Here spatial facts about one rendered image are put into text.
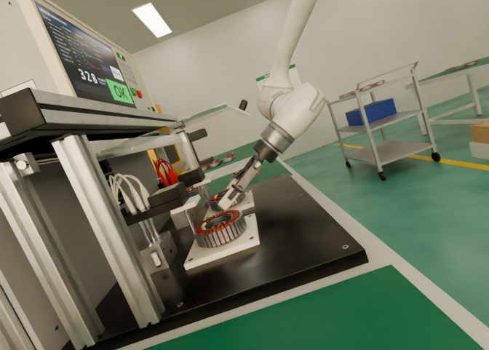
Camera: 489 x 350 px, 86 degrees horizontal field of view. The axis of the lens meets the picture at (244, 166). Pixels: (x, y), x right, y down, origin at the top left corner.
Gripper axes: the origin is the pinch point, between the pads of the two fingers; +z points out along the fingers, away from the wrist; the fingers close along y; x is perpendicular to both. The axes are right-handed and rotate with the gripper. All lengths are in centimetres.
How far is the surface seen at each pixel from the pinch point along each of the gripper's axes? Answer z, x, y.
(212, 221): 0.8, 1.3, -21.5
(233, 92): -59, 79, 508
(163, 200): 1.5, 12.4, -27.5
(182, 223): 13.6, 5.7, -4.0
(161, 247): 9.6, 6.7, -27.4
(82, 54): -10, 43, -23
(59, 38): -11, 44, -29
